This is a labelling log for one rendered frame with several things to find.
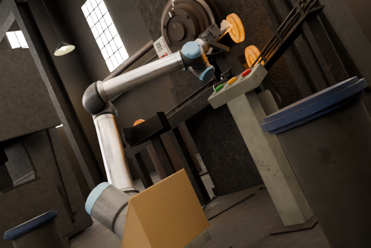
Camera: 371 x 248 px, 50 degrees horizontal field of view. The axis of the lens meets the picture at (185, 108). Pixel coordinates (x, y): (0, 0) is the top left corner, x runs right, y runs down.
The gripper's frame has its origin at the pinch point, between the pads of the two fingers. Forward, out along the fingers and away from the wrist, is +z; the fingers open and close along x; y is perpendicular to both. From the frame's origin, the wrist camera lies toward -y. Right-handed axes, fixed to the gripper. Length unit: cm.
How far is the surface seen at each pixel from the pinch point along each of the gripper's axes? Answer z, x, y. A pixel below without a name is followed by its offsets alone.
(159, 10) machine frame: -2, 76, 51
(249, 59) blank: -4.5, 3.1, -19.8
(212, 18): 4.2, 26.2, 13.9
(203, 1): 7.3, 26.6, 25.6
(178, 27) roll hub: -12.5, 37.4, 25.1
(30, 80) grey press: -116, 271, 129
